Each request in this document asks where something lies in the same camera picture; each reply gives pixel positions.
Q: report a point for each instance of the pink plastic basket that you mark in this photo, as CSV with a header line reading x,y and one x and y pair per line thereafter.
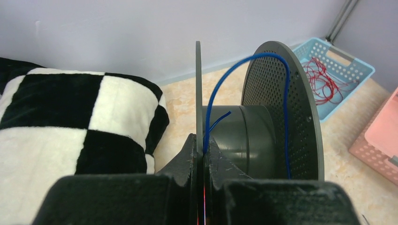
x,y
377,145

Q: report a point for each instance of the black white checkered pillow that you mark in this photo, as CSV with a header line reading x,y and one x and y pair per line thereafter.
x,y
55,123

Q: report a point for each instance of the dark grey cable spool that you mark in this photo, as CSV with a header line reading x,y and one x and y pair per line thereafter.
x,y
274,132

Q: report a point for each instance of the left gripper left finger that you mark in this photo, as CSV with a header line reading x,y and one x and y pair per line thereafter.
x,y
182,197

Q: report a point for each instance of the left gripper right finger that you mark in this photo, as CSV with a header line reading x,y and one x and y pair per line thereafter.
x,y
218,169

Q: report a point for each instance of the blue plastic basket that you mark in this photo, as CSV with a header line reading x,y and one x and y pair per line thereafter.
x,y
333,74

